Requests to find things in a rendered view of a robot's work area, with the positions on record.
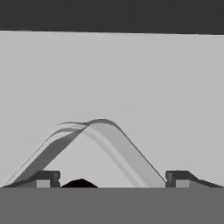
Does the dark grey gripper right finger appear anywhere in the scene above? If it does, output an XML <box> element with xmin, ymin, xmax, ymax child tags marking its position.
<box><xmin>164</xmin><ymin>170</ymin><xmax>224</xmax><ymax>188</ymax></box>

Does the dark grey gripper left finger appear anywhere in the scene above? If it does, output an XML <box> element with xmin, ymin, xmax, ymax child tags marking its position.
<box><xmin>1</xmin><ymin>170</ymin><xmax>61</xmax><ymax>188</ymax></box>

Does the black rounded object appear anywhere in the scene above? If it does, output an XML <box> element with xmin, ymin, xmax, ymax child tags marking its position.
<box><xmin>60</xmin><ymin>178</ymin><xmax>99</xmax><ymax>188</ymax></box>

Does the grey curved arched bar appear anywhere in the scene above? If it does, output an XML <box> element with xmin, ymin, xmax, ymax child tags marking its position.
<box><xmin>3</xmin><ymin>118</ymin><xmax>168</xmax><ymax>188</ymax></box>

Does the dark grey appliance front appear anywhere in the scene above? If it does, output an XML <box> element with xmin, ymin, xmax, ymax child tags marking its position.
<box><xmin>0</xmin><ymin>0</ymin><xmax>224</xmax><ymax>36</ymax></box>

